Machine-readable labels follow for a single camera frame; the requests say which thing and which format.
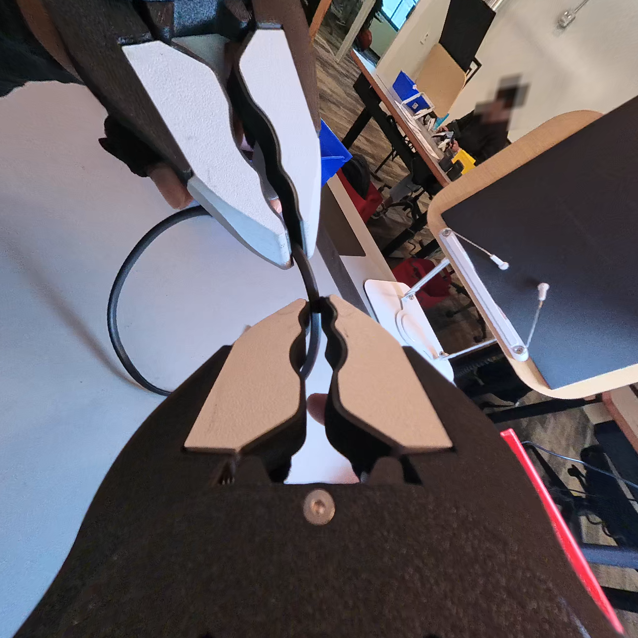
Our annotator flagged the blue plastic bin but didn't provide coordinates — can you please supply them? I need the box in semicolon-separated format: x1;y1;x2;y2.
319;119;354;192
392;71;422;103

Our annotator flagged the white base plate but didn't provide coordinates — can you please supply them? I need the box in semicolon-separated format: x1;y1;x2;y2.
364;279;455;384

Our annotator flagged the person's left hand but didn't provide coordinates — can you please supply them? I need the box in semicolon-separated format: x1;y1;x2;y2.
98;114;284;216

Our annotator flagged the wooden side desk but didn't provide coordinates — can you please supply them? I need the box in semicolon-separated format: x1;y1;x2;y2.
600;386;638;452

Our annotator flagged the black rubber ring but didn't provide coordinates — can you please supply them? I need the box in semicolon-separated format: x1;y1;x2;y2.
107;206;322;397

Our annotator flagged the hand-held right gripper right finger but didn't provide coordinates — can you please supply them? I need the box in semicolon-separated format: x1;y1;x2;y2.
320;295;454;457

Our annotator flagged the black divider panel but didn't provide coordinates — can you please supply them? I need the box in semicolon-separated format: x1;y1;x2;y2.
427;92;638;399

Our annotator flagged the black wall board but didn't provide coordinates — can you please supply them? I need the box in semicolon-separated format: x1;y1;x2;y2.
441;0;496;73

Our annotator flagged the light wooden board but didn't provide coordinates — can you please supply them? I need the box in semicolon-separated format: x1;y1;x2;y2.
414;44;467;116

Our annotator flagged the metal wall hook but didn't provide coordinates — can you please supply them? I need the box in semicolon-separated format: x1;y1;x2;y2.
556;0;591;28

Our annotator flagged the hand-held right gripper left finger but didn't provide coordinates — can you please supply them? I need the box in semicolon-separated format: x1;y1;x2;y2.
183;298;308;455

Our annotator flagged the person's left forearm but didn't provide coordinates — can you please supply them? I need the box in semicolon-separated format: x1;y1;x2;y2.
0;0;83;99

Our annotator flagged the red bag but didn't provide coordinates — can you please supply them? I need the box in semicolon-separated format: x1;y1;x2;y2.
394;257;449;300
344;169;385;223

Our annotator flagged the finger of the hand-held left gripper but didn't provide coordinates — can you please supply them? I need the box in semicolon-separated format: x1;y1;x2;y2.
228;26;323;260
121;40;295;271

